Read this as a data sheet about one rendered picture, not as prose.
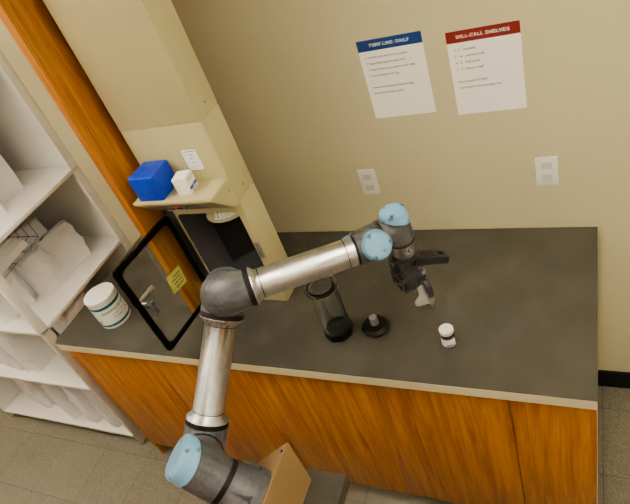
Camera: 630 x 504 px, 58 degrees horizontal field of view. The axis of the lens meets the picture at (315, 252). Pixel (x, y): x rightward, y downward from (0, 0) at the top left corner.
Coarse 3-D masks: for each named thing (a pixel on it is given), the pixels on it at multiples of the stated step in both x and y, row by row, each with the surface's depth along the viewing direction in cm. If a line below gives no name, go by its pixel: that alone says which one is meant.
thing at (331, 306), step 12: (312, 288) 183; (324, 288) 185; (336, 288) 177; (312, 300) 179; (324, 300) 177; (336, 300) 179; (324, 312) 180; (336, 312) 181; (324, 324) 185; (336, 324) 184; (348, 324) 188
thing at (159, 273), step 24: (168, 240) 199; (120, 264) 182; (144, 264) 190; (168, 264) 200; (144, 288) 191; (168, 288) 201; (192, 288) 211; (168, 312) 201; (192, 312) 212; (168, 336) 202
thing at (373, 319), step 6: (372, 318) 183; (378, 318) 186; (384, 318) 186; (366, 324) 186; (372, 324) 184; (378, 324) 184; (384, 324) 184; (366, 330) 184; (372, 330) 183; (378, 330) 183; (384, 330) 183; (372, 336) 183; (378, 336) 184
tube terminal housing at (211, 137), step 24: (216, 120) 172; (144, 144) 180; (168, 144) 176; (192, 144) 173; (216, 144) 172; (216, 168) 177; (240, 168) 184; (240, 192) 184; (240, 216) 188; (264, 216) 197; (264, 240) 197; (264, 264) 202
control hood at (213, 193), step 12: (204, 180) 181; (216, 180) 178; (228, 180) 178; (204, 192) 175; (216, 192) 173; (228, 192) 178; (144, 204) 182; (156, 204) 180; (168, 204) 179; (180, 204) 177; (192, 204) 177; (204, 204) 176; (216, 204) 176; (228, 204) 178
